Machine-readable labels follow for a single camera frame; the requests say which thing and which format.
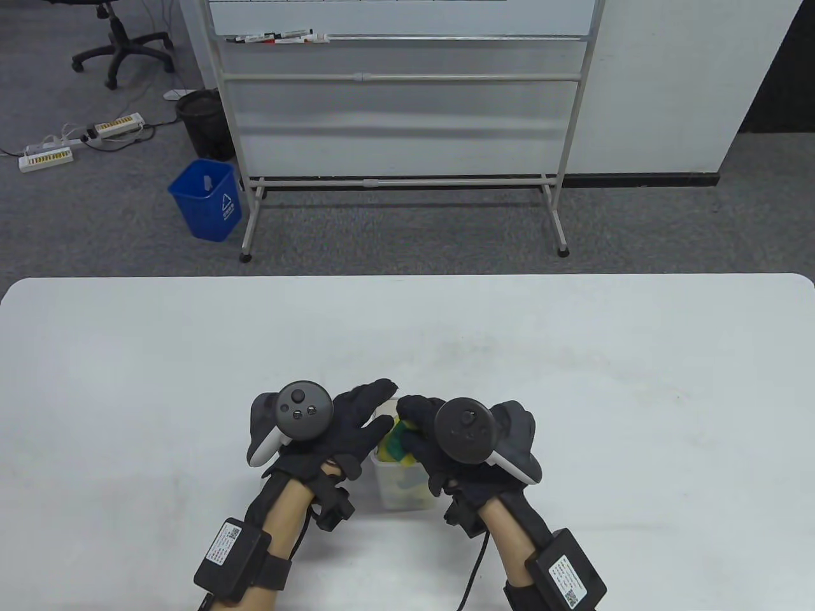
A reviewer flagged person's right hand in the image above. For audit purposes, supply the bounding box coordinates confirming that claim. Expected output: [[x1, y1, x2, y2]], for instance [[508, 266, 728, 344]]
[[396, 395, 535, 508]]

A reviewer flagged person's left hand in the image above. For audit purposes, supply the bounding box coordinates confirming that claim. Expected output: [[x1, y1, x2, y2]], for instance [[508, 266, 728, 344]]
[[261, 379, 400, 484]]

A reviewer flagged black office chair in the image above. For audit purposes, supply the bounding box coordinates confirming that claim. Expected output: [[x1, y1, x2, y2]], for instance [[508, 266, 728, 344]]
[[45, 0, 176, 90]]

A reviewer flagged black floor cable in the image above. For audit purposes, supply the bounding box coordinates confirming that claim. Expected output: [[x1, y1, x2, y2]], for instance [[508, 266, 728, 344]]
[[81, 124, 157, 152]]

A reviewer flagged person's left forearm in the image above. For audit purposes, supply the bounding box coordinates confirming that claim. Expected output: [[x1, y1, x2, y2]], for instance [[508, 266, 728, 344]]
[[245, 474, 332, 611]]

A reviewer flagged black mesh trash bin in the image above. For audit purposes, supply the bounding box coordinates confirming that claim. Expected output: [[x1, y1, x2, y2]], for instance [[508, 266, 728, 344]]
[[175, 89, 235, 161]]

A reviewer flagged black forearm strap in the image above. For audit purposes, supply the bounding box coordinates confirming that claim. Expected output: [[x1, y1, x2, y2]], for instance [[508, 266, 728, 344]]
[[261, 555, 292, 593], [503, 579, 539, 611]]

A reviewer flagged clear plastic airtight container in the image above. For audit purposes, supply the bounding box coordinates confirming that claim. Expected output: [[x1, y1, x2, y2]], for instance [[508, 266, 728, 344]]
[[371, 398, 446, 512]]

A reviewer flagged grey handheld controller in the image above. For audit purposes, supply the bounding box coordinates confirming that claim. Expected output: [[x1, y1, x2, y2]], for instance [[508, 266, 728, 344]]
[[246, 381, 335, 468], [433, 398, 543, 488]]

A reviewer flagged white power strip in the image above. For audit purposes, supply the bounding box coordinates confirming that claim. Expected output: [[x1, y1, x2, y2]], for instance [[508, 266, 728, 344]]
[[86, 113, 145, 139], [18, 146, 74, 172]]

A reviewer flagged black glove cable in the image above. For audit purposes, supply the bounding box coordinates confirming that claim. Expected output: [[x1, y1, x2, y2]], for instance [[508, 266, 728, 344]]
[[290, 503, 314, 561], [455, 531, 490, 611]]

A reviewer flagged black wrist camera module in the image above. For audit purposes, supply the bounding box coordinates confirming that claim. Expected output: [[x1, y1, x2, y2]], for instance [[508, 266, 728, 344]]
[[444, 496, 488, 538], [312, 484, 355, 532]]

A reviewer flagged black door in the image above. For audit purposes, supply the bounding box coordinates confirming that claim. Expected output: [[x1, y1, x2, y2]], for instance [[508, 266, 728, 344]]
[[739, 0, 815, 134]]

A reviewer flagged blue plastic bin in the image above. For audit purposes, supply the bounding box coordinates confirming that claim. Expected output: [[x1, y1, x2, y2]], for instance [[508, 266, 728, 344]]
[[168, 159, 243, 242]]

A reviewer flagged person's right forearm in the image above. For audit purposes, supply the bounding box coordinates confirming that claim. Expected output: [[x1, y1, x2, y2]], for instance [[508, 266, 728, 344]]
[[481, 500, 555, 611]]

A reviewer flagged black forearm sensor box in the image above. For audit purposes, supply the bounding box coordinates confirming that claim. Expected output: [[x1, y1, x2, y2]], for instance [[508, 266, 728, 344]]
[[525, 528, 607, 611], [193, 519, 273, 604]]

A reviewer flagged whiteboard on metal stand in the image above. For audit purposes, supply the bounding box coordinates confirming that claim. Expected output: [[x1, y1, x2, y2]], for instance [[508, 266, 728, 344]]
[[205, 0, 609, 263]]

